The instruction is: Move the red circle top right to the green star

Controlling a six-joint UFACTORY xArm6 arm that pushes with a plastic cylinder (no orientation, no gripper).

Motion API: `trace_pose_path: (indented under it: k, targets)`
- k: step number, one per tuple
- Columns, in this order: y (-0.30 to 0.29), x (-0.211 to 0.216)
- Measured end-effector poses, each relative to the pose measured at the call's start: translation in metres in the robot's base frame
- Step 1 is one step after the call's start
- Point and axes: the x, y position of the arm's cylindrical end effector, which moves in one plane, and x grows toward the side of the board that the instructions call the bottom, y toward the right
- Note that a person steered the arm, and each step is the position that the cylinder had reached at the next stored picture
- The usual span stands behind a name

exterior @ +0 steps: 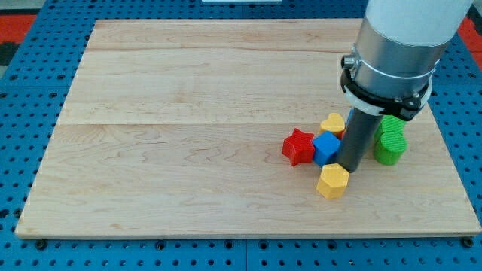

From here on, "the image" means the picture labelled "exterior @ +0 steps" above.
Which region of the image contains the red circle block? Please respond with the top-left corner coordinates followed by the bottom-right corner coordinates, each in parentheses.
top-left (338, 130), bottom-right (345, 140)

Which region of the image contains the yellow pentagon block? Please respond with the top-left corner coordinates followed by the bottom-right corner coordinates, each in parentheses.
top-left (316, 163), bottom-right (349, 199)

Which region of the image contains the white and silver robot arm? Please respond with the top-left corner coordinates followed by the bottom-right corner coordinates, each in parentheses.
top-left (340, 0), bottom-right (473, 121)

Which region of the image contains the yellow heart block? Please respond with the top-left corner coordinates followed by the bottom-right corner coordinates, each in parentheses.
top-left (319, 113), bottom-right (346, 138)

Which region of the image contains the green cylinder block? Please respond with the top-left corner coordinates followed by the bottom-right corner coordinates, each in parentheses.
top-left (374, 132), bottom-right (407, 166)

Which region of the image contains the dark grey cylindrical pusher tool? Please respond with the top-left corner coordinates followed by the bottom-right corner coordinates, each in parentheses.
top-left (335, 108), bottom-right (383, 173)

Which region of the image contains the blue block behind tool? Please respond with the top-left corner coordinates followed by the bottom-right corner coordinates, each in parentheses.
top-left (346, 108), bottom-right (354, 125)

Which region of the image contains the blue cube block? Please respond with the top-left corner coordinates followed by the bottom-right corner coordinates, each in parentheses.
top-left (312, 132), bottom-right (340, 167)

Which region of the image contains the light wooden board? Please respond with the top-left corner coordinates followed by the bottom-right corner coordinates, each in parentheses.
top-left (15, 19), bottom-right (481, 239)

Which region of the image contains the red star block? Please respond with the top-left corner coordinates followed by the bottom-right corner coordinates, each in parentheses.
top-left (282, 128), bottom-right (315, 166)

